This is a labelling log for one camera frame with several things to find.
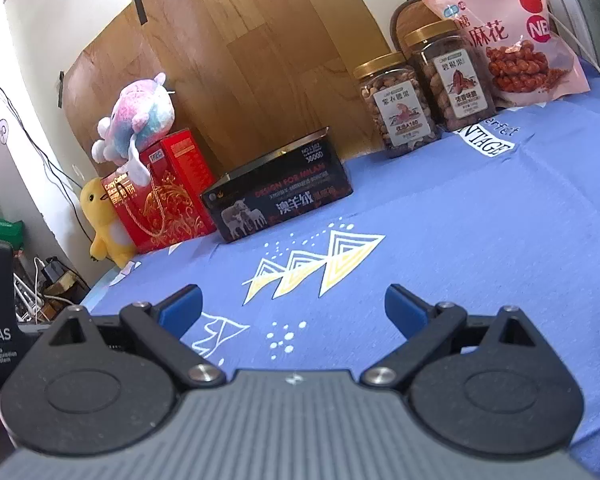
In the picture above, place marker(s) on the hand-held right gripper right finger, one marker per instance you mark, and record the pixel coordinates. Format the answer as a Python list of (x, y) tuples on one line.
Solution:
[(405, 310)]

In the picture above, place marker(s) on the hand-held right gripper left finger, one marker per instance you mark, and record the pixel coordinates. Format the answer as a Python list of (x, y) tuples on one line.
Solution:
[(180, 307)]

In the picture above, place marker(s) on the black printed box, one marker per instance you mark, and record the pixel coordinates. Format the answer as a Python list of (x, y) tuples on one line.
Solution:
[(280, 195)]

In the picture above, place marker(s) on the white power strip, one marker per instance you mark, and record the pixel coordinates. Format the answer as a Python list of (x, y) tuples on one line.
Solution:
[(27, 295)]

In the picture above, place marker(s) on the black power adapter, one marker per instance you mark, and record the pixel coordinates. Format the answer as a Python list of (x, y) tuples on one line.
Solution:
[(54, 271)]

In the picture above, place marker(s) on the green plastic bag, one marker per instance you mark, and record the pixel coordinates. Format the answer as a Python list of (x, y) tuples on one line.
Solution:
[(0, 230)]

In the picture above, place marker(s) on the blue printed cloth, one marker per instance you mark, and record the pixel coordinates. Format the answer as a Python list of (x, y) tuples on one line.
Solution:
[(430, 220)]

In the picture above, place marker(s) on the red gift box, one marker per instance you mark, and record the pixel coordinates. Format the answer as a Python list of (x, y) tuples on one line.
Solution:
[(165, 195)]

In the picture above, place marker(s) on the yellow duck plush toy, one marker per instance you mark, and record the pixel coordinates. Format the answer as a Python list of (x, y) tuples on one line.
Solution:
[(105, 220)]

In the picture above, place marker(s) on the pink blue plush toy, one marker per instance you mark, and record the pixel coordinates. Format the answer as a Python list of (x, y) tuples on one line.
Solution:
[(132, 120)]

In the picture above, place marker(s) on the gold-lid nut jar white label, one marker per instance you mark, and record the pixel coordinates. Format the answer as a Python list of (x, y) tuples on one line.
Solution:
[(400, 105)]

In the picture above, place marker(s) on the black tape strip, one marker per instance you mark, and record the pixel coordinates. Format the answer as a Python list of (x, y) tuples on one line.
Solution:
[(140, 2), (61, 90)]

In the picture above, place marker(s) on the gold-lid nut jar brown label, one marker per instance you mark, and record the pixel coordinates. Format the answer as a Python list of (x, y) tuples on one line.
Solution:
[(452, 80)]

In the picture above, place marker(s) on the round wooden cutting board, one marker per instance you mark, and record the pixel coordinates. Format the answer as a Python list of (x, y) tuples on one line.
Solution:
[(405, 20)]

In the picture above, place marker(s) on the pink snack bag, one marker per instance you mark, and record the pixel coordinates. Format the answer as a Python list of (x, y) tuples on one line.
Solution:
[(515, 35)]

